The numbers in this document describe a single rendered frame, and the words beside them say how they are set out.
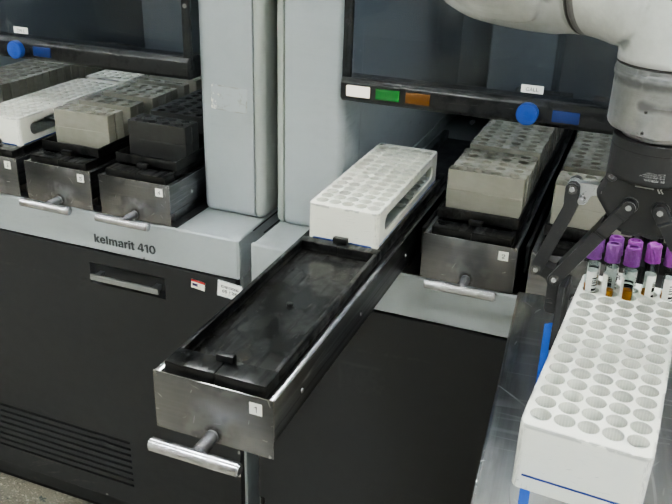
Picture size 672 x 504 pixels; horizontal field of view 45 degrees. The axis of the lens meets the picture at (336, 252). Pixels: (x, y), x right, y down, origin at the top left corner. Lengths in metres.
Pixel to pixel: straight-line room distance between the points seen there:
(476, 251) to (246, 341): 0.40
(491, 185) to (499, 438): 0.53
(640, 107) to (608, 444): 0.26
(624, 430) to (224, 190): 0.87
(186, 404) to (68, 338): 0.77
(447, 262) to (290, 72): 0.37
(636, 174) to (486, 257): 0.47
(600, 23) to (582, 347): 0.28
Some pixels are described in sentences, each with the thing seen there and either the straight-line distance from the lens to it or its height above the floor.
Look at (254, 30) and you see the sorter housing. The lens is 1.27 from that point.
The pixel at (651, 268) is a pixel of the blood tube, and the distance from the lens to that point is 0.88.
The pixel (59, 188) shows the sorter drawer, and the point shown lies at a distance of 1.45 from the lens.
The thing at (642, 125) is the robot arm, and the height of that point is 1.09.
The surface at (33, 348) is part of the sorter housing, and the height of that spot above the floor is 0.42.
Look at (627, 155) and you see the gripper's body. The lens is 0.71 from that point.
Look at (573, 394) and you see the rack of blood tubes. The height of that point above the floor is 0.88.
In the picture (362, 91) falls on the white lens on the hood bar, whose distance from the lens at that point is 1.19.
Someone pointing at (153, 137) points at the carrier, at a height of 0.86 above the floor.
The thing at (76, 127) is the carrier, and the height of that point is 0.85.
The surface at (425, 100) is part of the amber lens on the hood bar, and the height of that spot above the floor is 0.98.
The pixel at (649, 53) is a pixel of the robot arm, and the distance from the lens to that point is 0.68.
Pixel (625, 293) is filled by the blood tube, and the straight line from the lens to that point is 0.87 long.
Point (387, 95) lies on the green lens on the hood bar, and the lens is 1.18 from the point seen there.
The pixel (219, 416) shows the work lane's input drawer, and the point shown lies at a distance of 0.83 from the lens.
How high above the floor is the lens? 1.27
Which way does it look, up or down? 25 degrees down
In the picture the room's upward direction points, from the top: 2 degrees clockwise
